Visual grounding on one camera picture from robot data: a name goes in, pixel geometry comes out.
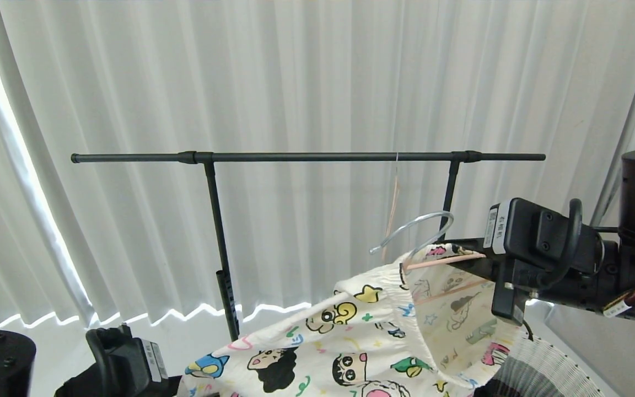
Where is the white laundry basket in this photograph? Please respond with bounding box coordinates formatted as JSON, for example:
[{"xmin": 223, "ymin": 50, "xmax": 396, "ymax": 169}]
[{"xmin": 477, "ymin": 334, "xmax": 605, "ymax": 397}]

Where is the pink clothes hanger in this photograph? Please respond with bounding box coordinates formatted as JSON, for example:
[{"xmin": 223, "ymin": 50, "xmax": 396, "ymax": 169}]
[
  {"xmin": 381, "ymin": 153, "xmax": 402, "ymax": 262},
  {"xmin": 370, "ymin": 211, "xmax": 489, "ymax": 307}
]

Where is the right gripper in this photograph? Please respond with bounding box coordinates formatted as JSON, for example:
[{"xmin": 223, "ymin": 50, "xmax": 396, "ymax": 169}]
[{"xmin": 445, "ymin": 238, "xmax": 624, "ymax": 326}]

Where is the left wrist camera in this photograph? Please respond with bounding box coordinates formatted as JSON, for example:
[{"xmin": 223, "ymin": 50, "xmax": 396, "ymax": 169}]
[{"xmin": 86, "ymin": 324, "xmax": 170, "ymax": 397}]

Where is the cream printed garment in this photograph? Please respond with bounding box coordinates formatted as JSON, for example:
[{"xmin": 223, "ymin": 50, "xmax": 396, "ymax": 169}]
[{"xmin": 177, "ymin": 243, "xmax": 525, "ymax": 397}]

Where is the black clothes rack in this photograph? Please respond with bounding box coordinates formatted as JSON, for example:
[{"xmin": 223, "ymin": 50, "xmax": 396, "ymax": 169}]
[{"xmin": 71, "ymin": 150, "xmax": 547, "ymax": 342}]

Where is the white curtain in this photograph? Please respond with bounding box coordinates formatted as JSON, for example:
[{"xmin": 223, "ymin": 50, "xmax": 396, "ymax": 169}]
[{"xmin": 0, "ymin": 0, "xmax": 635, "ymax": 331}]

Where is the black cable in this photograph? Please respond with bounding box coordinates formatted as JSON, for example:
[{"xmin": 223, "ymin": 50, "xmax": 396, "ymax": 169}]
[{"xmin": 538, "ymin": 198, "xmax": 584, "ymax": 290}]

